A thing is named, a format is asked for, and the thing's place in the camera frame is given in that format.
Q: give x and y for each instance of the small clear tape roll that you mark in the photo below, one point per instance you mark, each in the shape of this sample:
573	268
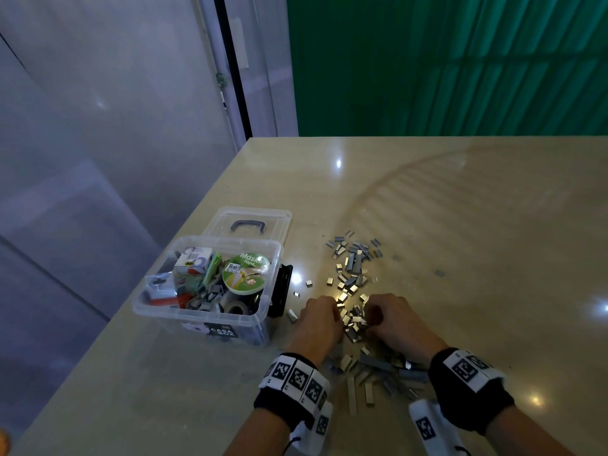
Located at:
234	305

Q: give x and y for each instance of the transparent box lid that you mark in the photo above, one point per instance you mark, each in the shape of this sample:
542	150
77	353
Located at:
275	216

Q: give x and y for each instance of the red stapler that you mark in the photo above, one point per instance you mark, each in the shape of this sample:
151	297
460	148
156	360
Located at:
166	300

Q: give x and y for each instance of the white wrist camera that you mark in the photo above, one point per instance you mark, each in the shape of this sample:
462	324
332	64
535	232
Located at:
432	432
313	437

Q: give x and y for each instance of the black window post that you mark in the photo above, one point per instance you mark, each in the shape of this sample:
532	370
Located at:
234	66

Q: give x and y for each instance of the green curtain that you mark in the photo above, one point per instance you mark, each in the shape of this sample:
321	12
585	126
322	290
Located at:
446	61

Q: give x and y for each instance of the person's left hand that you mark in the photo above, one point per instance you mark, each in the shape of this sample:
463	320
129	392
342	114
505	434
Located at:
313	327

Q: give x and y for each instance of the black marker wristband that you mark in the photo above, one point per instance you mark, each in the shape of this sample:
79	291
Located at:
470	389
293	389

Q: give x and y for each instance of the person's right hand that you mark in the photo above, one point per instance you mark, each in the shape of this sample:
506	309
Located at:
404	327

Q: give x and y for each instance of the green sticky note pad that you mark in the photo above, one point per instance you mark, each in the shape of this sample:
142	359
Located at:
213	270

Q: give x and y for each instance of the pile of metal staple strips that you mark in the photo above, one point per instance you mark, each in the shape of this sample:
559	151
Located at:
356	256

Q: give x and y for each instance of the small white staple box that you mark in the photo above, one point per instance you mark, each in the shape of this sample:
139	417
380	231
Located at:
195	261

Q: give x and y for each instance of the transparent storage box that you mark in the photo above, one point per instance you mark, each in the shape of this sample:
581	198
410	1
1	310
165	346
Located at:
152	318

